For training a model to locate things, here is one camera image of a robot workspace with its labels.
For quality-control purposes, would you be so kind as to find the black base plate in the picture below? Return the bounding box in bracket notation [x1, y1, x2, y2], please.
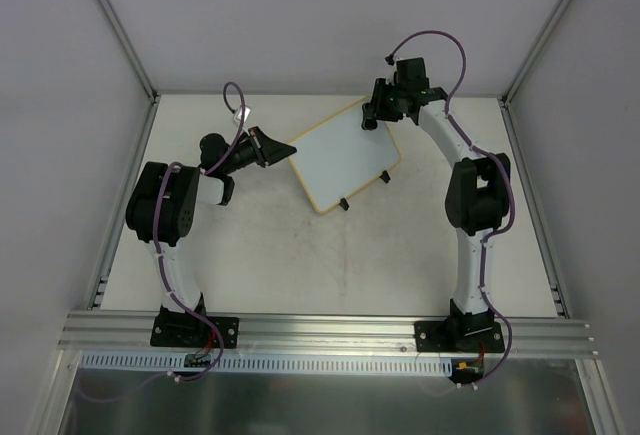
[413, 320, 506, 354]
[150, 304, 240, 349]

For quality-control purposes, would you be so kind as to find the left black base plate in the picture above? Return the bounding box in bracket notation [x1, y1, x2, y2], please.
[150, 304, 240, 349]

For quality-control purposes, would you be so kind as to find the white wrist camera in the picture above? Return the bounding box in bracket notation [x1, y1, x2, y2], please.
[232, 105, 251, 128]
[385, 54, 405, 86]

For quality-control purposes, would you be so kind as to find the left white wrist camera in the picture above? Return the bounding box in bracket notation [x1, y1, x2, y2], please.
[232, 105, 251, 128]

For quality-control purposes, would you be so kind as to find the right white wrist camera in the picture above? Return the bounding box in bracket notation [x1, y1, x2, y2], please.
[385, 54, 405, 86]

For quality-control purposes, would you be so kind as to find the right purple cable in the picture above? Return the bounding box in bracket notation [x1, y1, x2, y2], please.
[383, 30, 517, 396]

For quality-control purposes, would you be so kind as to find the left aluminium frame post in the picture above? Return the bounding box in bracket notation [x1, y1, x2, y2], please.
[74, 0, 160, 104]

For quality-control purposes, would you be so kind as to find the aluminium frame post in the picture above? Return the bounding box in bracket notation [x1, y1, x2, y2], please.
[500, 0, 574, 107]
[74, 0, 160, 104]

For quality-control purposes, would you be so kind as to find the aluminium mounting rail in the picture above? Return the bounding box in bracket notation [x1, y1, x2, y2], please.
[57, 310, 600, 359]

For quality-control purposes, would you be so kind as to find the white slotted cable duct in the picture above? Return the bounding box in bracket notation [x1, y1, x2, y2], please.
[79, 351, 453, 378]

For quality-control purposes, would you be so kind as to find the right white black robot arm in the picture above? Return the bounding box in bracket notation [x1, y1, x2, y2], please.
[362, 56, 515, 353]

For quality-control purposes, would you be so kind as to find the yellow framed whiteboard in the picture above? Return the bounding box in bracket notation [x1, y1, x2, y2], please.
[288, 98, 402, 214]

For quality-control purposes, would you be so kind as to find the purple cable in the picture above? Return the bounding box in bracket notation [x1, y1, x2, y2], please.
[383, 30, 517, 396]
[74, 80, 249, 402]

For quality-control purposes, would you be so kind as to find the right black whiteboard foot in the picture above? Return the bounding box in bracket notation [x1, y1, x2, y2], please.
[379, 171, 391, 184]

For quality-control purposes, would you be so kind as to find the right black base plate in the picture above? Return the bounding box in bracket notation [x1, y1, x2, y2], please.
[413, 320, 506, 354]

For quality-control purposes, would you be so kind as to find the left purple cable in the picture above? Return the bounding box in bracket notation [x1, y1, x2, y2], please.
[74, 80, 249, 402]

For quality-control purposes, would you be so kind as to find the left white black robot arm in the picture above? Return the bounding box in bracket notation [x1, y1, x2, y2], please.
[125, 126, 297, 345]

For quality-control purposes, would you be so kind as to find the right aluminium frame post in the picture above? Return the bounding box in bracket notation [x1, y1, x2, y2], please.
[500, 0, 574, 107]

